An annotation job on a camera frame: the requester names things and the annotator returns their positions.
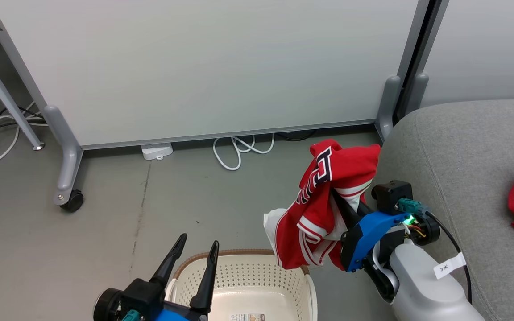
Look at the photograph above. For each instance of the printed basket label sticker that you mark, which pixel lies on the printed basket label sticker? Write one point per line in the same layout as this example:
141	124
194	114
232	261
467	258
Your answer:
247	317

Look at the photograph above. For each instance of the red white lettered jersey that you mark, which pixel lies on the red white lettered jersey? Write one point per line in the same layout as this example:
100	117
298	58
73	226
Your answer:
315	214

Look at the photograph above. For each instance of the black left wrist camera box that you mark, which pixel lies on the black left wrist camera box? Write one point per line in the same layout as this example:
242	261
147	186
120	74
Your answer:
143	296

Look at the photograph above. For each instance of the grey fabric sofa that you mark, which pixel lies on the grey fabric sofa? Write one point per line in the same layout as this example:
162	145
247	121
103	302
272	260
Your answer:
471	178

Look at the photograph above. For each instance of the cream perforated laundry basket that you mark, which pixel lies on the cream perforated laundry basket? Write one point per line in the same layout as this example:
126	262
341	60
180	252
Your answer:
248	276

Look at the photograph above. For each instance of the grey partition foot with caster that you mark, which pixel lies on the grey partition foot with caster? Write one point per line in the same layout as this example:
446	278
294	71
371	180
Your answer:
67	156

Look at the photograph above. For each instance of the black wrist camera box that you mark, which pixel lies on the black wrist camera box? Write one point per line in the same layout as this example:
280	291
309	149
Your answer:
391	196
143	296

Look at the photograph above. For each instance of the grey metal table leg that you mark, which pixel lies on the grey metal table leg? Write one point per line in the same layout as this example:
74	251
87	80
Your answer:
5	96

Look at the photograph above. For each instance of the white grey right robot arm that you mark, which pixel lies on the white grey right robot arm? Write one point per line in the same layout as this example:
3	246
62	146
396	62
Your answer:
422	290

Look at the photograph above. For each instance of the white paper label tag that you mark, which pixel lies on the white paper label tag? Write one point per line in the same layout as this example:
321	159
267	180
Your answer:
449	266

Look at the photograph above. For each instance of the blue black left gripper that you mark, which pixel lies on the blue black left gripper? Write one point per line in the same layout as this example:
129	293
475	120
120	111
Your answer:
172	312

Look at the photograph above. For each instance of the narrow white partition board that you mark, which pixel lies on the narrow white partition board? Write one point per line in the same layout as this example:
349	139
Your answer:
489	49

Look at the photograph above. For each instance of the white power adapter box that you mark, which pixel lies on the white power adapter box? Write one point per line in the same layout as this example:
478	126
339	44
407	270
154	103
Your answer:
156	151

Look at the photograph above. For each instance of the large white partition board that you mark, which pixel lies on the large white partition board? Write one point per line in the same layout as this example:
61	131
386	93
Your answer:
203	62

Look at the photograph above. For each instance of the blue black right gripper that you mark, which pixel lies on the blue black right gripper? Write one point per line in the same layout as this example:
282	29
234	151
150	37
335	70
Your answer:
368	234

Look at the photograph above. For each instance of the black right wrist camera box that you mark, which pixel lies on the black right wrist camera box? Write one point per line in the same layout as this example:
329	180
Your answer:
391	196

